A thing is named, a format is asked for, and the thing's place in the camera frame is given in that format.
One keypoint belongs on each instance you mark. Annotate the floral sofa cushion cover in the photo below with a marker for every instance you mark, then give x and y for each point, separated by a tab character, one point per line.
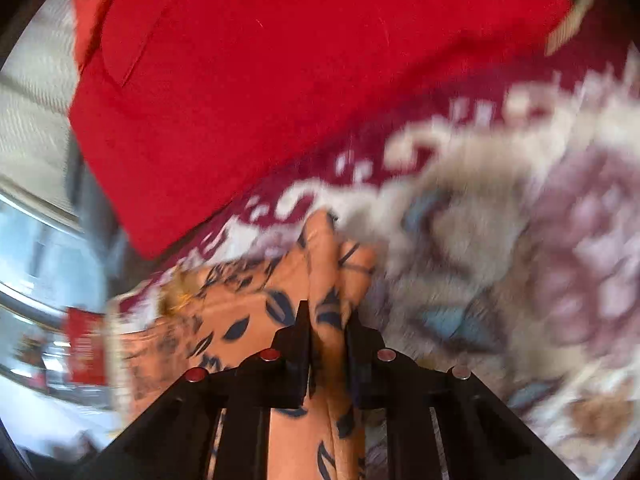
500	210

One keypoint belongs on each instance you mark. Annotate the red folded cloth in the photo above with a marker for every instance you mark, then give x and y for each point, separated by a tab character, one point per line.
275	85

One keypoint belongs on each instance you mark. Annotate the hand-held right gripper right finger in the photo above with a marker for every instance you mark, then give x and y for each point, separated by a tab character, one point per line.
362	360

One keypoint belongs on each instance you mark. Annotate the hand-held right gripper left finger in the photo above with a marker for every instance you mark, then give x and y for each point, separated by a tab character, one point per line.
295	355

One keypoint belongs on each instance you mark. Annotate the red gift box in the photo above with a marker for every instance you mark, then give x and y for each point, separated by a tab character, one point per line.
85	345

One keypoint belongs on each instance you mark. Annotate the red padded jacket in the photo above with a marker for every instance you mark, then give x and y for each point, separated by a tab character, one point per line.
87	20

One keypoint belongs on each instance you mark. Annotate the beige dotted cloth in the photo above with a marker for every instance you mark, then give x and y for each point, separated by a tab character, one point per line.
35	110

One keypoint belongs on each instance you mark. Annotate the orange floral blouse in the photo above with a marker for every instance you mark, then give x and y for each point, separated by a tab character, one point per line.
325	270

